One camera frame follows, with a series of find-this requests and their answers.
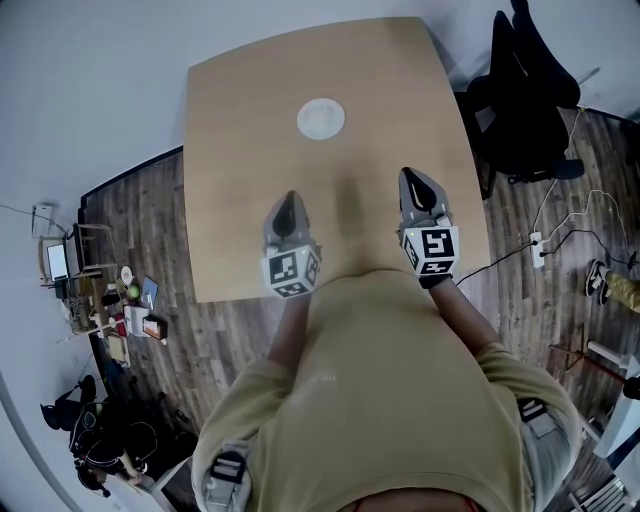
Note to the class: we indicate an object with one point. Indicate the wooden stool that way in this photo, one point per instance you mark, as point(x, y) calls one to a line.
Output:
point(95, 250)

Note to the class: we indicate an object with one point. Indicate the black wristband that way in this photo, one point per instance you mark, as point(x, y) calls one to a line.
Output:
point(436, 281)

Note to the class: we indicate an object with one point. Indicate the white bowl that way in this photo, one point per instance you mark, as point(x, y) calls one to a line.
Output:
point(126, 275)

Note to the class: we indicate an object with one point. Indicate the white plate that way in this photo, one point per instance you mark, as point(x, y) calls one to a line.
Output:
point(302, 125)

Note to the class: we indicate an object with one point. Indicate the white metal rack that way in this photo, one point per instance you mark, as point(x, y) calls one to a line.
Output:
point(600, 495)

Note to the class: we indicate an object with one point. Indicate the beige wooden desk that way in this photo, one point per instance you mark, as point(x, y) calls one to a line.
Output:
point(240, 175)

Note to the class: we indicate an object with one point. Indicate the open laptop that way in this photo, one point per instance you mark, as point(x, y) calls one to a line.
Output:
point(57, 262)

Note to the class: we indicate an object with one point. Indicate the black office chair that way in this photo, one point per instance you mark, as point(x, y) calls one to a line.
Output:
point(520, 100)

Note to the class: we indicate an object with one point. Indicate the white wall box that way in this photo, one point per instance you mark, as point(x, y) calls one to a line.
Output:
point(43, 220)

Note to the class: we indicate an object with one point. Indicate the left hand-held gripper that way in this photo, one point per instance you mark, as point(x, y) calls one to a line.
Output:
point(292, 270)

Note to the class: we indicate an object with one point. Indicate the black backpack pile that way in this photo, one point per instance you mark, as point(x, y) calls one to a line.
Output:
point(100, 440)

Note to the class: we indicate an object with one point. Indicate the person's khaki shirt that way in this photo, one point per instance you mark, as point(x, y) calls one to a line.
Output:
point(390, 400)

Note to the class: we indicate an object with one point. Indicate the white power strip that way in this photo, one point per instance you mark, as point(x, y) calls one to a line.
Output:
point(537, 250)

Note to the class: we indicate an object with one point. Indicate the orange tissue box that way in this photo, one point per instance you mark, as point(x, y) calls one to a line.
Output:
point(155, 329)

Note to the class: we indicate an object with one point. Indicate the white side table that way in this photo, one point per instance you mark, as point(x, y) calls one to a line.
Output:
point(620, 415)

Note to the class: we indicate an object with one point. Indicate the green ball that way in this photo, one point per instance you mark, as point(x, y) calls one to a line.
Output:
point(134, 290)

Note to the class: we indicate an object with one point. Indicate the blue book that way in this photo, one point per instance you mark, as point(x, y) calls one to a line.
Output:
point(150, 291)

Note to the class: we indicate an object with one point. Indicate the red tripod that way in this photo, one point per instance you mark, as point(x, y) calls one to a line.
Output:
point(575, 352)

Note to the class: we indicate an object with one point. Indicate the person's right forearm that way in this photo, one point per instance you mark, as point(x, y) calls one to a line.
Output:
point(465, 320)

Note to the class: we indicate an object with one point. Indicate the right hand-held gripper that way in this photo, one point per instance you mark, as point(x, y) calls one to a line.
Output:
point(435, 247)

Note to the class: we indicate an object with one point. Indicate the person's left forearm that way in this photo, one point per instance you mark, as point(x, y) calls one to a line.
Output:
point(290, 325)

